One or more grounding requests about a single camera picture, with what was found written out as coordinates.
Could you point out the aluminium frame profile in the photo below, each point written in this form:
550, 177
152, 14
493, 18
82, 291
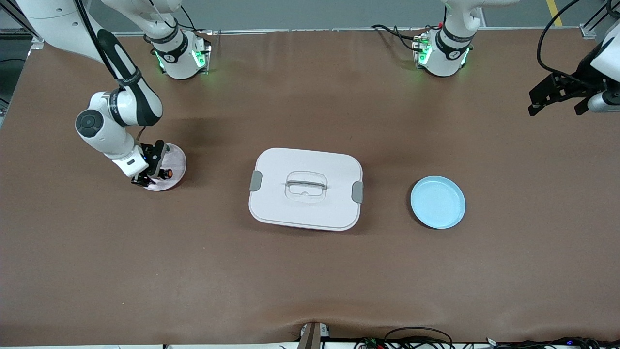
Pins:
19, 34
593, 26

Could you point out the grey metal bracket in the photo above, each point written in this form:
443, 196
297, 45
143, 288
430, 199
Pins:
311, 337

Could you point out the light blue round plate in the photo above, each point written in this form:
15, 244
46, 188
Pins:
438, 203

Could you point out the orange and black push-button switch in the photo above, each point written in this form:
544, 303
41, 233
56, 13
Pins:
168, 173

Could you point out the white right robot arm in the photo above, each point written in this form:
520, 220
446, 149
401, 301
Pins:
111, 133

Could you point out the brown table mat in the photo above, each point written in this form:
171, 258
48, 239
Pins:
310, 276

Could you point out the pink round plate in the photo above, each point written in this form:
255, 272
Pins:
178, 162

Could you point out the white lidded box, grey latches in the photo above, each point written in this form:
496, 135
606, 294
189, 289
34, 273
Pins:
305, 213

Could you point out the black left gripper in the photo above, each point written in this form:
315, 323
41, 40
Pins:
582, 80

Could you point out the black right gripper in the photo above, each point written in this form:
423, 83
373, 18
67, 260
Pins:
156, 158

